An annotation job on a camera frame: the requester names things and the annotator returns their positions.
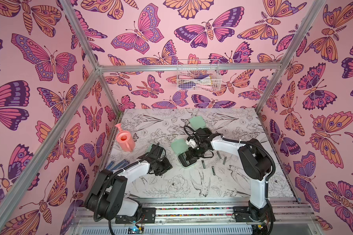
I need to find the green nail clipper case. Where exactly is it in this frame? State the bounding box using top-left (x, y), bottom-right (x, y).
top-left (146, 144), bottom-right (154, 153)

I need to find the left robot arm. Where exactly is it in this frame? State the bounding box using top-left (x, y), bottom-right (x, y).
top-left (84, 144), bottom-right (172, 223)

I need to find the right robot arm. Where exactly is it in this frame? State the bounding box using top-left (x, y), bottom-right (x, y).
top-left (178, 125), bottom-right (276, 212)

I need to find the blue dotted work glove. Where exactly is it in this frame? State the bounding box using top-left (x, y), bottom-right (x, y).
top-left (106, 159), bottom-right (129, 171)

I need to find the pink watering can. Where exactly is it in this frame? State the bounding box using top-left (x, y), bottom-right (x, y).
top-left (115, 123), bottom-right (135, 152)

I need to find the green circuit board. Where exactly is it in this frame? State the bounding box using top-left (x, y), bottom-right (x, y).
top-left (127, 226), bottom-right (144, 235)

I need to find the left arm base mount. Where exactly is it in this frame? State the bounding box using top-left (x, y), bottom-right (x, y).
top-left (115, 208), bottom-right (156, 224)

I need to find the white wire wall basket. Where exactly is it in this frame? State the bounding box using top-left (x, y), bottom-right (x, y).
top-left (176, 59), bottom-right (222, 92)

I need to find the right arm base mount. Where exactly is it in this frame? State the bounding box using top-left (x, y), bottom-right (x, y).
top-left (232, 206), bottom-right (276, 223)

